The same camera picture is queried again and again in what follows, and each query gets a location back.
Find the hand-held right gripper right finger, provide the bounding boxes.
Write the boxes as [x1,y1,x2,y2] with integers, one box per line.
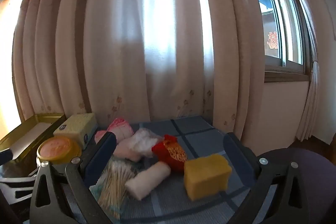
[223,132,310,224]

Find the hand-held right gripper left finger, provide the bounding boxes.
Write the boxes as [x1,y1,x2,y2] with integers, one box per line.
[29,132,124,224]

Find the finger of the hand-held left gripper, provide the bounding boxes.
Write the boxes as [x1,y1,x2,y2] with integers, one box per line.
[0,148,15,162]
[0,173,37,205]

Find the bag of cotton swabs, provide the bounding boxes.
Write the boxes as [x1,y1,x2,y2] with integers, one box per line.
[89,156,139,214]

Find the white sock pink lace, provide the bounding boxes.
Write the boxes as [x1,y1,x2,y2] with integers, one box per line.
[94,118,135,144]

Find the yellow sponge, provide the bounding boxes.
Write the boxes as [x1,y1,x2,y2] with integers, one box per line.
[183,153,233,201]

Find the white cloth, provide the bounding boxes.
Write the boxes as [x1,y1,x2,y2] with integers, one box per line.
[131,128,164,159]

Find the white sponge block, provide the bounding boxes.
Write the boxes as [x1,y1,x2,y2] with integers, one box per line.
[125,162,172,201]

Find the gold tin box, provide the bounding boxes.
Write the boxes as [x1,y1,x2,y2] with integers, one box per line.
[0,113,66,161]

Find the red gold patterned pouch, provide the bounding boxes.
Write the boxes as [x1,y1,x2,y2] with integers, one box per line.
[152,135,188,174]

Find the blue checked tablecloth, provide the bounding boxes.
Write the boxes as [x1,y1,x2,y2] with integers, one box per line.
[60,115,279,224]

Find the cream tissue box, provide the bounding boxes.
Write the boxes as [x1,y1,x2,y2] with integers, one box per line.
[53,113,98,149]

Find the round gold container pink lid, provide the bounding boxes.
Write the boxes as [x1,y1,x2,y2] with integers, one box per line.
[36,135,82,165]

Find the purple stool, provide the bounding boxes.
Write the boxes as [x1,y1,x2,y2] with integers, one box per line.
[256,148,336,224]

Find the tied white curtain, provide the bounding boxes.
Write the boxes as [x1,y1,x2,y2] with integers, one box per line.
[297,61,331,146]

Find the floral cream curtain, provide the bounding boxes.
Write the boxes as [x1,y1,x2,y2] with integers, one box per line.
[12,0,265,146]

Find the red paper window sticker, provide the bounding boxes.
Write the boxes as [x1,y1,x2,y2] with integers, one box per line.
[266,31,279,50]

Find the sliding window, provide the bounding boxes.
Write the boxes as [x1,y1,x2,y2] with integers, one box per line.
[244,0,318,83]

